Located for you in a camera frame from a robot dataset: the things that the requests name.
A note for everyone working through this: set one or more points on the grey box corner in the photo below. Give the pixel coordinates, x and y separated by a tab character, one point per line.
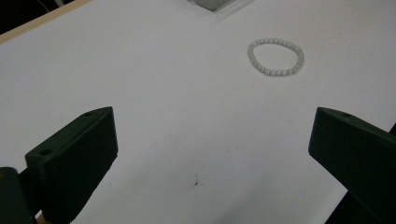
214	3

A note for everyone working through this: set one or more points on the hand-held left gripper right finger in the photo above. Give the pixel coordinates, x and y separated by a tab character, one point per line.
358	152

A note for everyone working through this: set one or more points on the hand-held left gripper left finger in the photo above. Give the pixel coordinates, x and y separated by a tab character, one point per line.
74	161

